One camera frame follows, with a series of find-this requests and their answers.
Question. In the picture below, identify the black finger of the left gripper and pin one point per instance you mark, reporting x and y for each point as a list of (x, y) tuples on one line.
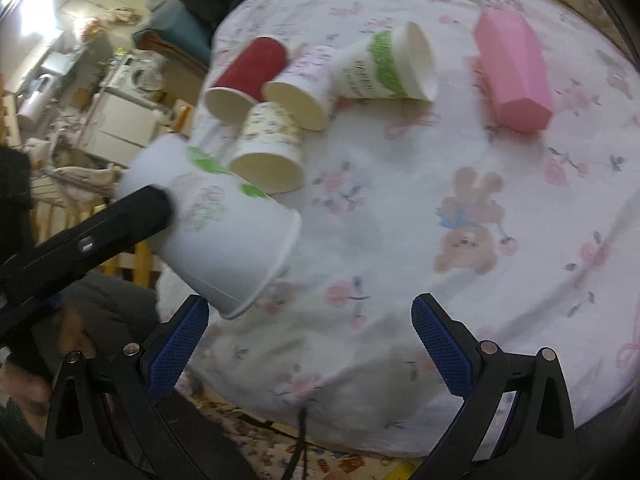
[(50, 267)]

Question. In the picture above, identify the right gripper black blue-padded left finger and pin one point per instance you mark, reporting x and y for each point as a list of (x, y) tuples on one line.
[(103, 423)]

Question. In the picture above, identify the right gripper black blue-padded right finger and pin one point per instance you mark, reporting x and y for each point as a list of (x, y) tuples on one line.
[(515, 421)]

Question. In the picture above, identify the white cup green globe print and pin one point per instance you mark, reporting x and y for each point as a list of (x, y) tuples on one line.
[(226, 239)]

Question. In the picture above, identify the yellow cartoon paper cup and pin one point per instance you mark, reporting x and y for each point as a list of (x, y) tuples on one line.
[(269, 150)]

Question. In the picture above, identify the red ribbed paper cup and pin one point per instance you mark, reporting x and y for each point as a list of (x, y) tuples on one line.
[(231, 96)]

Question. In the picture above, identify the pink patterned paper cup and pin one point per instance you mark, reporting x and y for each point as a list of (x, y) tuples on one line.
[(306, 89)]

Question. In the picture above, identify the pink faceted plastic cup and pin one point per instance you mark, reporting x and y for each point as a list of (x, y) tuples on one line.
[(514, 68)]

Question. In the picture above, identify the white cup green tree band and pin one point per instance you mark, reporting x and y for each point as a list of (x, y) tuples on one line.
[(396, 63)]

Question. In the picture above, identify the white kitchen cabinet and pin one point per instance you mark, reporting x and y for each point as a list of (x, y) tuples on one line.
[(117, 130)]

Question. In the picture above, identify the floral white bed sheet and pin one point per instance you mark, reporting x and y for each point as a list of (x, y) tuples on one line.
[(530, 241)]

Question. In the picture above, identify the white washing machine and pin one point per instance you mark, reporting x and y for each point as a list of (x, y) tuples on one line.
[(138, 77)]

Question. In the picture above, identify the teal bed frame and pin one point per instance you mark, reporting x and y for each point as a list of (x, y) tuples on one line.
[(173, 30)]

